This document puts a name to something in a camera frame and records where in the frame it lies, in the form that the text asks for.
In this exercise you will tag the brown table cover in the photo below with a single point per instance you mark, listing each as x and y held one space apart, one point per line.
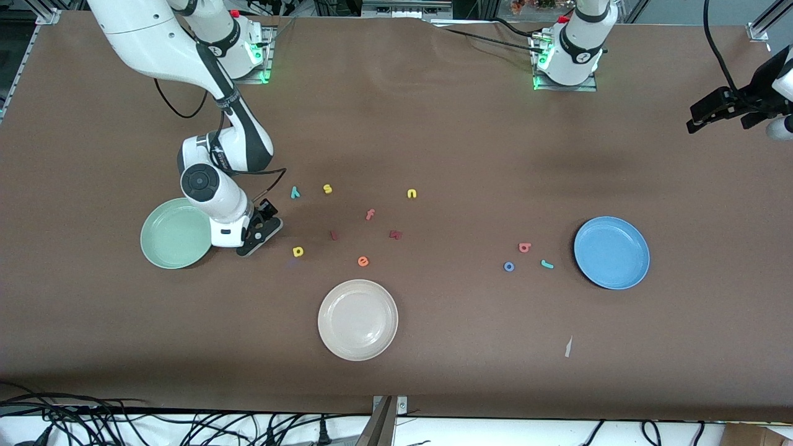
433 124

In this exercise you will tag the metal corner bracket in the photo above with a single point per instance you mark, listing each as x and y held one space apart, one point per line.
401 406

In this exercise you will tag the aluminium frame profile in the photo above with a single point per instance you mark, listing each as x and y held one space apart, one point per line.
48 17
759 31

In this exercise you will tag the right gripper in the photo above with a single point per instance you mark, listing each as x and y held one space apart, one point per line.
261 212

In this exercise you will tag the grey metal frame piece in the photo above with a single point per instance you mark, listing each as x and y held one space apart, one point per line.
403 9

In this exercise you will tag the small grey paper scrap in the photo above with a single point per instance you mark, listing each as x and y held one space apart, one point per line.
568 347

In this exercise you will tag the blue plate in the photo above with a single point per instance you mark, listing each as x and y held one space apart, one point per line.
611 252

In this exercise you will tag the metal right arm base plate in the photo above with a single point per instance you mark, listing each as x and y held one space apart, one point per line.
271 62

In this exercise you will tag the light green plate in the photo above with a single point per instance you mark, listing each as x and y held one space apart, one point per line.
167 238

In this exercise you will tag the orange artificial flowers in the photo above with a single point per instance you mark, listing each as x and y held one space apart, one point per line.
533 5

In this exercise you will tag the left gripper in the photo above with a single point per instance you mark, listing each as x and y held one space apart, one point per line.
752 95

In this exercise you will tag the grey angled beam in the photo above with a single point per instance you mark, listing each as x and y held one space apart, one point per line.
378 430

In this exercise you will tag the cardboard box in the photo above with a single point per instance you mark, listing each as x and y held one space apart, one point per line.
756 437

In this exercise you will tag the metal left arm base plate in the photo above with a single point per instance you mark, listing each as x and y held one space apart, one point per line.
588 88

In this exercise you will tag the cream white plate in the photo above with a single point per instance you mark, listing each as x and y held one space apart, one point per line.
358 319

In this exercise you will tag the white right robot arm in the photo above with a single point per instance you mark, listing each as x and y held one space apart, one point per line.
155 43

